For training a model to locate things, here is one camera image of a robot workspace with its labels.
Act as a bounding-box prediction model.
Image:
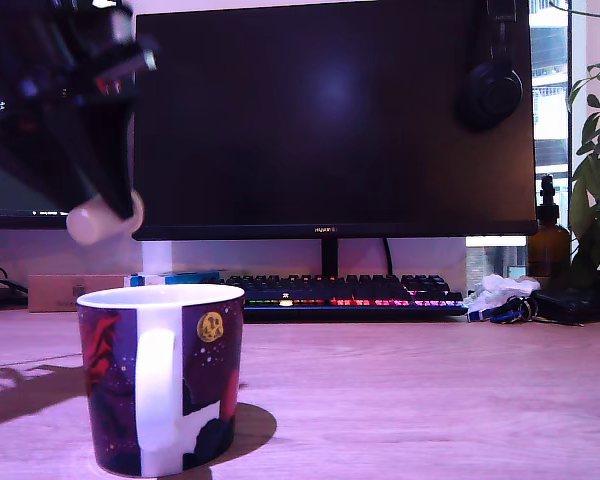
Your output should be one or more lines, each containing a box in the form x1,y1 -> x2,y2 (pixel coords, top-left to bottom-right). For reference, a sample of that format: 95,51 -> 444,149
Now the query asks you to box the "white coffee capsule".
65,189 -> 146,247

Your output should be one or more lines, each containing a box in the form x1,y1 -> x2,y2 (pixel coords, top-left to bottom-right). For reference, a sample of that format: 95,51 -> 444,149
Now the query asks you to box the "black monitor showing text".
0,0 -> 125,232

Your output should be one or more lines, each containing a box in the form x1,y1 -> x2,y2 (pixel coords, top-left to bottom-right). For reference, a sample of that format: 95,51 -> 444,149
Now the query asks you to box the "brown cardboard box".
27,273 -> 131,314

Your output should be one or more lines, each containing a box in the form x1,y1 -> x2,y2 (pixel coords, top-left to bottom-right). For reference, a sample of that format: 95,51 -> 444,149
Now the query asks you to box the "blue and white box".
123,269 -> 222,289

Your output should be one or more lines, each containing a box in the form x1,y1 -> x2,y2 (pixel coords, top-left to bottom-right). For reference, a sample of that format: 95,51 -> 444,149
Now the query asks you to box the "large black dark-screen monitor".
131,0 -> 539,279

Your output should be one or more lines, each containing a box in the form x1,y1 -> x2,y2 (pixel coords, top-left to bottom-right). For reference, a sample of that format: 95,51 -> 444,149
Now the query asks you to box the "purple space print mug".
75,283 -> 245,479

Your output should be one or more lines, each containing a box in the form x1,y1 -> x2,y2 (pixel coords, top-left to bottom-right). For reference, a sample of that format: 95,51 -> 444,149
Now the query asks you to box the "black rainbow backlit keyboard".
218,272 -> 470,322

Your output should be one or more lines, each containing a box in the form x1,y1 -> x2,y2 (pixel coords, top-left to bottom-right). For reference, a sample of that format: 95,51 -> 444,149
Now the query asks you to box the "black over-ear headphones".
454,0 -> 524,134

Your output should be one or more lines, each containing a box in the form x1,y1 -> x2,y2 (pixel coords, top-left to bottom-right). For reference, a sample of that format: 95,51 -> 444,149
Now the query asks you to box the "white crumpled tissue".
462,273 -> 541,314

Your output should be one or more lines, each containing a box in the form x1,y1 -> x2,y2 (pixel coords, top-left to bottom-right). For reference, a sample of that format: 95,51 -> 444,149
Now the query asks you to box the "brown glass pump bottle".
526,174 -> 573,279

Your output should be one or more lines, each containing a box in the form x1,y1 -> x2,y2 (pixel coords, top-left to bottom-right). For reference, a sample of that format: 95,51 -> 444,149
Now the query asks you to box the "black flat case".
532,285 -> 600,326

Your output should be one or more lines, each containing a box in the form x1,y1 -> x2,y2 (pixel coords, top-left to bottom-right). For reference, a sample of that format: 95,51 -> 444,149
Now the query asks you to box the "green leafy potted plant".
567,62 -> 600,289

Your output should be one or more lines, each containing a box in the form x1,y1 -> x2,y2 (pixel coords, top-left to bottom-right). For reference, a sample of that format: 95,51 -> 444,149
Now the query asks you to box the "white upright post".
140,240 -> 174,276

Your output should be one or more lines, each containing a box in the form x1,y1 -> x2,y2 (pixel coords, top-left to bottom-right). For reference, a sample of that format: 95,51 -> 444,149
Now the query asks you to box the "black desk cable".
0,230 -> 30,296

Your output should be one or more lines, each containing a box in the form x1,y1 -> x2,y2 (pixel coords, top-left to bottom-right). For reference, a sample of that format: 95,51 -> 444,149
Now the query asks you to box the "key bunch with blue strap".
467,294 -> 540,326

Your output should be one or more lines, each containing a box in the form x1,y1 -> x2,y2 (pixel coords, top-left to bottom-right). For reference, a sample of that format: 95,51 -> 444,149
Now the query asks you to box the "dark window frame bar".
564,0 -> 575,241

